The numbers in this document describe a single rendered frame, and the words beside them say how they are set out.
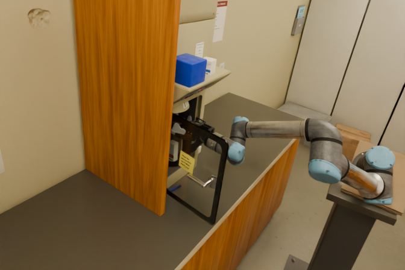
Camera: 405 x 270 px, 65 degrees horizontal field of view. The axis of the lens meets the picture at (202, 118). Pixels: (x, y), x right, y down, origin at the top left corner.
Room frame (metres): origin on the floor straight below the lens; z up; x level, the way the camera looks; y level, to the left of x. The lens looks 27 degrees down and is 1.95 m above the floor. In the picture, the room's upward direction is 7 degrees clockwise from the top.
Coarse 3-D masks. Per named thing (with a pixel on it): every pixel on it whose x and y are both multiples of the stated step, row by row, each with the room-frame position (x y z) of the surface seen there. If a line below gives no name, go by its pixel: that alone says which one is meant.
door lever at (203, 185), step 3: (189, 174) 0.96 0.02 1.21; (189, 177) 0.95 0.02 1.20; (192, 177) 0.94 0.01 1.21; (195, 177) 0.94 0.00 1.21; (192, 180) 0.94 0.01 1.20; (195, 180) 0.93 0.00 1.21; (198, 180) 0.93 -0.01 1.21; (210, 180) 0.94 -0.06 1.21; (198, 183) 0.92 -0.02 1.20; (201, 183) 0.91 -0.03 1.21; (204, 183) 0.92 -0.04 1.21; (207, 183) 0.92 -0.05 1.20; (210, 183) 0.94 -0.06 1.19; (201, 186) 0.91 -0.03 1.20; (204, 186) 0.90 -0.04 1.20
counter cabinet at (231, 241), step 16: (288, 160) 1.97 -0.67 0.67; (272, 176) 1.70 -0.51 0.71; (288, 176) 2.11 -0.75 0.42; (256, 192) 1.47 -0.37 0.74; (272, 192) 1.80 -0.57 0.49; (240, 208) 1.29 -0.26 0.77; (256, 208) 1.54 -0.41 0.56; (272, 208) 1.91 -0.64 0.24; (224, 224) 1.14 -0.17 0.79; (240, 224) 1.34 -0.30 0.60; (256, 224) 1.62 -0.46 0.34; (208, 240) 1.01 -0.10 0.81; (224, 240) 1.18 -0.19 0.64; (240, 240) 1.40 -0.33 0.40; (208, 256) 1.04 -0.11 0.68; (224, 256) 1.22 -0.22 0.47; (240, 256) 1.47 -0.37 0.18
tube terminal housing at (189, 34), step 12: (180, 24) 1.18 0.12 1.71; (192, 24) 1.24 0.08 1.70; (204, 24) 1.31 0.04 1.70; (180, 36) 1.18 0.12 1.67; (192, 36) 1.24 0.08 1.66; (204, 36) 1.32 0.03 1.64; (180, 48) 1.18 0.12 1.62; (192, 48) 1.25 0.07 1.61; (204, 48) 1.33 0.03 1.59; (192, 96) 1.28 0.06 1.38; (204, 96) 1.37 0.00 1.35
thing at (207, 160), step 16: (176, 128) 1.07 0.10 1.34; (192, 128) 1.02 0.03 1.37; (176, 144) 1.06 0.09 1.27; (192, 144) 1.01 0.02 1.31; (208, 144) 0.97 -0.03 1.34; (224, 144) 0.93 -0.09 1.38; (176, 160) 1.06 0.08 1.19; (208, 160) 0.96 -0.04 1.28; (224, 160) 0.92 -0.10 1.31; (176, 176) 1.05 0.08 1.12; (208, 176) 0.96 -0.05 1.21; (176, 192) 1.05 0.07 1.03; (192, 192) 0.99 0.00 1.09; (208, 192) 0.95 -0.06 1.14; (192, 208) 0.99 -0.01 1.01; (208, 208) 0.94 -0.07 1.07
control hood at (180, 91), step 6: (216, 66) 1.36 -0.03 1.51; (216, 72) 1.28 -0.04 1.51; (222, 72) 1.29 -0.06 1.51; (228, 72) 1.30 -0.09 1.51; (210, 78) 1.20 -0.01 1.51; (216, 78) 1.21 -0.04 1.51; (222, 78) 1.32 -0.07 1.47; (174, 84) 1.08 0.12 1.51; (180, 84) 1.09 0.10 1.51; (198, 84) 1.11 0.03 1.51; (204, 84) 1.14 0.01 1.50; (174, 90) 1.08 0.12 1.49; (180, 90) 1.07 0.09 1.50; (186, 90) 1.05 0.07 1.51; (192, 90) 1.08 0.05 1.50; (174, 96) 1.08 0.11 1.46; (180, 96) 1.06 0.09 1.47; (174, 102) 1.10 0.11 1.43
